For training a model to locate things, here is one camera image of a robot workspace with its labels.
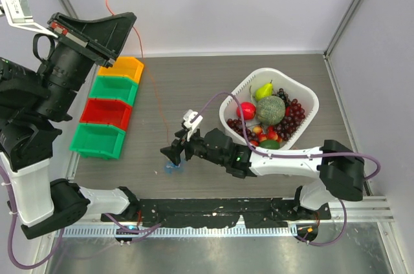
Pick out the red strawberry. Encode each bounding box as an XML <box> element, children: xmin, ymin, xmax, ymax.
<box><xmin>256</xmin><ymin>127</ymin><xmax>279</xmax><ymax>143</ymax></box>

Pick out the upper green storage bin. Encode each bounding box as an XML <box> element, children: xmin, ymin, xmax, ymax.
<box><xmin>89</xmin><ymin>76</ymin><xmax>138</xmax><ymax>106</ymax></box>

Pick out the white plastic fruit basket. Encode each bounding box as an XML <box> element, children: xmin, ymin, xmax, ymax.
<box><xmin>219</xmin><ymin>68</ymin><xmax>320</xmax><ymax>151</ymax></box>

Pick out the red storage bin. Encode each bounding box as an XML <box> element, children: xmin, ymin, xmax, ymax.
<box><xmin>80</xmin><ymin>98</ymin><xmax>133</xmax><ymax>131</ymax></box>

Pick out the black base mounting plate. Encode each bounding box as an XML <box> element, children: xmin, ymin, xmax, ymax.
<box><xmin>112</xmin><ymin>198</ymin><xmax>331</xmax><ymax>229</ymax></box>

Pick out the white slotted cable duct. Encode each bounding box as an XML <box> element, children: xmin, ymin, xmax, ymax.
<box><xmin>63</xmin><ymin>224</ymin><xmax>297</xmax><ymax>240</ymax></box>

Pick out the red apple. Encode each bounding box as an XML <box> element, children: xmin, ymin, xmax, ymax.
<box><xmin>236</xmin><ymin>102</ymin><xmax>256</xmax><ymax>121</ymax></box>

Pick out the green lime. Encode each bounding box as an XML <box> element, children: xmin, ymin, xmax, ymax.
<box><xmin>259</xmin><ymin>139</ymin><xmax>280</xmax><ymax>150</ymax></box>

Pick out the lower green storage bin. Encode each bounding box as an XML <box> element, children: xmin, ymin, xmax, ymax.
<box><xmin>69</xmin><ymin>123</ymin><xmax>126</xmax><ymax>160</ymax></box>

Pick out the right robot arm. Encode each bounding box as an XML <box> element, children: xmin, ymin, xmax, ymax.
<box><xmin>160</xmin><ymin>129</ymin><xmax>365</xmax><ymax>219</ymax></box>

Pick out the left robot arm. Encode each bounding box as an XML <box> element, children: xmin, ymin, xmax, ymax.
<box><xmin>1</xmin><ymin>12</ymin><xmax>139</xmax><ymax>239</ymax></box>

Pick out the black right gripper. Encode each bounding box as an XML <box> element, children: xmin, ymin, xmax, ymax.
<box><xmin>162</xmin><ymin>125</ymin><xmax>227</xmax><ymax>167</ymax></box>

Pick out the dark purple grape bunch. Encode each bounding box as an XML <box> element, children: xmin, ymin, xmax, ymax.
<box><xmin>226</xmin><ymin>119</ymin><xmax>259</xmax><ymax>146</ymax></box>

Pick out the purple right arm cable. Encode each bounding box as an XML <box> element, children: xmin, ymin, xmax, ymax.
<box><xmin>193</xmin><ymin>91</ymin><xmax>382</xmax><ymax>187</ymax></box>

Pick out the red yellow lychee fruit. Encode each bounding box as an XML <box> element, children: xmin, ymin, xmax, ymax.
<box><xmin>252</xmin><ymin>126</ymin><xmax>263</xmax><ymax>135</ymax></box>

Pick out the green storage bin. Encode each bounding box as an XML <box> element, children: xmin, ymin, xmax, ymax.
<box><xmin>69</xmin><ymin>123</ymin><xmax>126</xmax><ymax>160</ymax></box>
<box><xmin>89</xmin><ymin>76</ymin><xmax>138</xmax><ymax>106</ymax></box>

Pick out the green netted melon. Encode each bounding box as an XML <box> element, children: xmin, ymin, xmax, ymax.
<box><xmin>256</xmin><ymin>96</ymin><xmax>286</xmax><ymax>125</ymax></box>

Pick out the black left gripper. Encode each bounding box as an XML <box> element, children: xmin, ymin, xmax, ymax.
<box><xmin>33</xmin><ymin>11</ymin><xmax>137</xmax><ymax>120</ymax></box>

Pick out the red grape bunch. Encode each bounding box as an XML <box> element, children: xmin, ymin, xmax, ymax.
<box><xmin>275</xmin><ymin>99</ymin><xmax>305</xmax><ymax>142</ymax></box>

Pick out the yellow green pear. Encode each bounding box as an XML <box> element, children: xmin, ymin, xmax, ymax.
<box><xmin>254</xmin><ymin>81</ymin><xmax>273</xmax><ymax>101</ymax></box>

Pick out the orange storage bin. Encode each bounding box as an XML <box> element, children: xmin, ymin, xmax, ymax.
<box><xmin>98</xmin><ymin>56</ymin><xmax>144</xmax><ymax>83</ymax></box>

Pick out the black grape bunch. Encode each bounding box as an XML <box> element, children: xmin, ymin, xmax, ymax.
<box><xmin>276</xmin><ymin>88</ymin><xmax>290</xmax><ymax>105</ymax></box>

